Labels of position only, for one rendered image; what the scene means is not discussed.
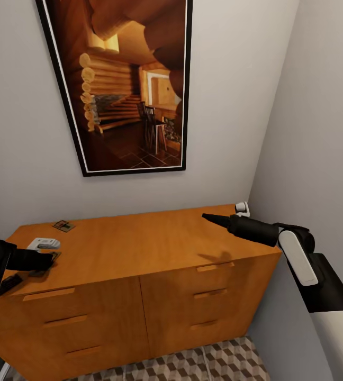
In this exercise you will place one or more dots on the cabinet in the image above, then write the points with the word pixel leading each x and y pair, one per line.
pixel 130 288

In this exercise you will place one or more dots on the mousetrap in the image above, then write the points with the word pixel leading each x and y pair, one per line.
pixel 40 273
pixel 9 283
pixel 64 226

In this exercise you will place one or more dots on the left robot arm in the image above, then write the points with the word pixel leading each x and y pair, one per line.
pixel 29 259

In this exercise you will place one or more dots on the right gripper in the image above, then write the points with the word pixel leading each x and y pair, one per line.
pixel 242 227

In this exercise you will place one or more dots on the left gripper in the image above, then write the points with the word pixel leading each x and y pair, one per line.
pixel 35 261

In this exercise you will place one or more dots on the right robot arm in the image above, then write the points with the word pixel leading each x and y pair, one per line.
pixel 319 285

